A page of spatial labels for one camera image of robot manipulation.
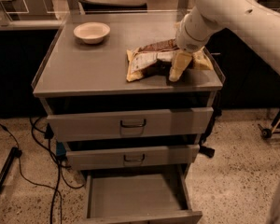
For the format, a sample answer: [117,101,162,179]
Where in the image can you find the grey middle drawer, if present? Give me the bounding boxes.
[66,145,199,170]

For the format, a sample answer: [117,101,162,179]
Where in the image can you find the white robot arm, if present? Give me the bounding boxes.
[176,0,280,224]

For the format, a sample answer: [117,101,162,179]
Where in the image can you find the grey drawer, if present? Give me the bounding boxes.
[48,107,213,142]
[66,145,199,170]
[81,164,203,224]

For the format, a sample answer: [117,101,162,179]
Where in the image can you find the grey bottom drawer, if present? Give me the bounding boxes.
[81,164,203,224]

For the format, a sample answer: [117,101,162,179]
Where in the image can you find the grey top drawer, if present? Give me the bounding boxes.
[48,107,213,142]

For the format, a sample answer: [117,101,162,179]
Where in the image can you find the black floor stand bar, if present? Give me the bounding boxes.
[0,147,21,189]

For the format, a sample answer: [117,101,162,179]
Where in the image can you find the black floor cables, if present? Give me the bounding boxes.
[0,116,86,224]

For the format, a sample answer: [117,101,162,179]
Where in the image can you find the white paper bowl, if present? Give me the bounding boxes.
[74,22,110,45]

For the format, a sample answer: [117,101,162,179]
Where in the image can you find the grey drawer cabinet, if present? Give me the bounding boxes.
[33,12,224,224]

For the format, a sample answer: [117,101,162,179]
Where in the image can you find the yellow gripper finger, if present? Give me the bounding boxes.
[169,50,192,82]

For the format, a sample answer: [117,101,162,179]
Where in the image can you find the brown yellow chip bag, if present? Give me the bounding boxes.
[126,39,214,82]

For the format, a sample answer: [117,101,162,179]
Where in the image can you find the black caster wheel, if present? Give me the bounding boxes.
[199,146,215,159]

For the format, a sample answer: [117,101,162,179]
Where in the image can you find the black wheeled cart base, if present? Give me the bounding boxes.
[258,109,280,139]

